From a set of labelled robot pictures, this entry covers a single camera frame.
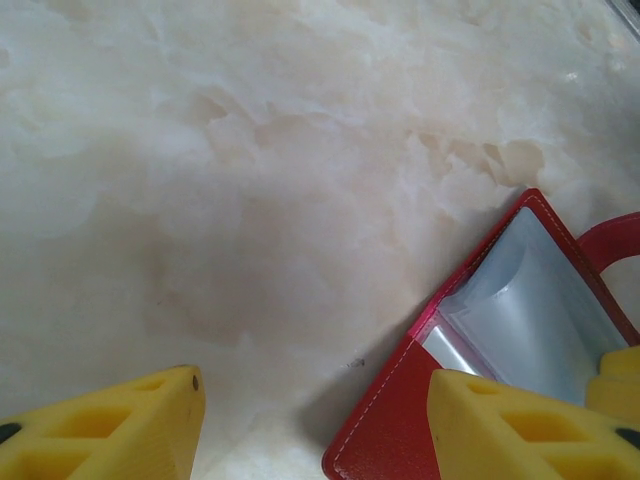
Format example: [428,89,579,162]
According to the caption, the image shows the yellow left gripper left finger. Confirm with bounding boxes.
[0,363,207,480]

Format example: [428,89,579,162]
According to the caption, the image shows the aluminium table edge rail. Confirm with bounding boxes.
[604,0,640,34]

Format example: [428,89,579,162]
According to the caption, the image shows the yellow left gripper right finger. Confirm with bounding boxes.
[430,368,640,480]

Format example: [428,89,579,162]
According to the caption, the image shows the red leather card holder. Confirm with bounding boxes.
[322,187,640,480]

